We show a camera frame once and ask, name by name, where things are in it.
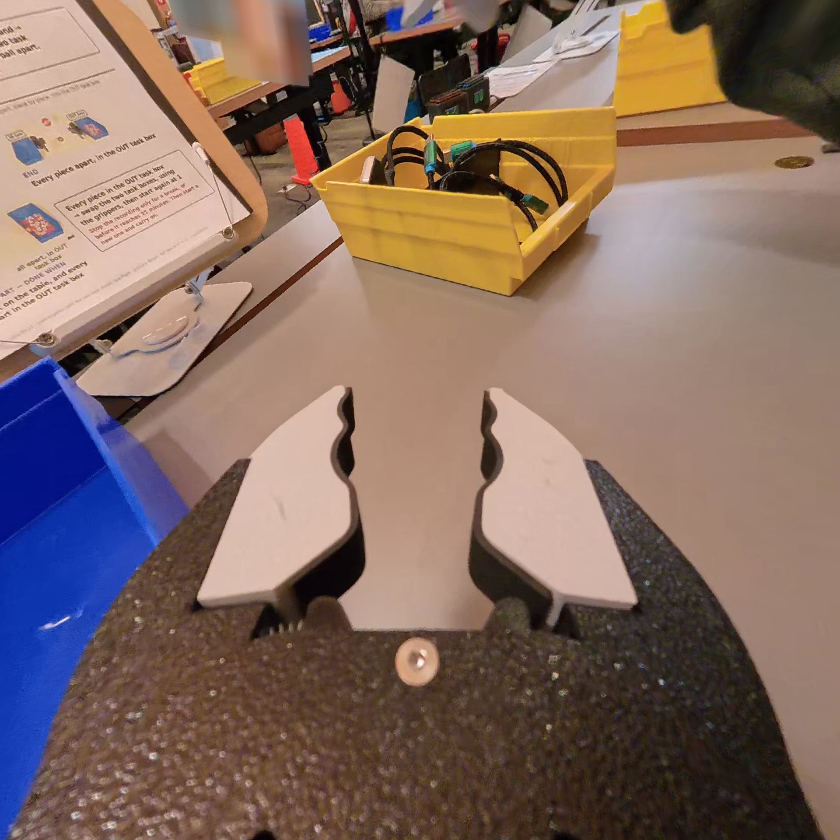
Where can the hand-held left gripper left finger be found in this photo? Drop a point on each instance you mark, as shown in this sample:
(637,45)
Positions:
(282,518)

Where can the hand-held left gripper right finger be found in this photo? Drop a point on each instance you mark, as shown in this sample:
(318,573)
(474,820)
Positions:
(551,518)

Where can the blue plastic bin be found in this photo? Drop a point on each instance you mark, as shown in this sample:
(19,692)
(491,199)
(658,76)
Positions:
(65,525)

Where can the yellow plastic bin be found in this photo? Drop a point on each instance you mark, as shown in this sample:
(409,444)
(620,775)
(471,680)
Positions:
(656,72)
(426,236)

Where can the grey desk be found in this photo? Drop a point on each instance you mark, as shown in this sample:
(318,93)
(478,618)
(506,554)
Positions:
(656,328)

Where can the white stand base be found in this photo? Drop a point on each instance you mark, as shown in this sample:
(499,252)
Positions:
(216,308)

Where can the beige adapter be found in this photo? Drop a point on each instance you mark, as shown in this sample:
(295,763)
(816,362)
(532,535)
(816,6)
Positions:
(369,172)

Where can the orange traffic cone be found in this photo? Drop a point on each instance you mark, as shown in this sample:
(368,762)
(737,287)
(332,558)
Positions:
(302,151)

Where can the instruction sheet on brown clipboard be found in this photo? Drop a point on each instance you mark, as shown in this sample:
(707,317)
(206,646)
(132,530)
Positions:
(98,164)

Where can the upright white paper sheet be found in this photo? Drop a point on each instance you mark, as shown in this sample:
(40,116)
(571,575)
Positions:
(392,98)

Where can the yellow background bin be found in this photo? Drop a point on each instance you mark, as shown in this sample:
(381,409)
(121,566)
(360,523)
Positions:
(226,79)

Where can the black electronics case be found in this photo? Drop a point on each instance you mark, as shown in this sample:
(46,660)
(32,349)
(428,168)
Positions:
(453,79)

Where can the flat white paper sheet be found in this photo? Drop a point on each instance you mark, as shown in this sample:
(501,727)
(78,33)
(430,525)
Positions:
(577,46)

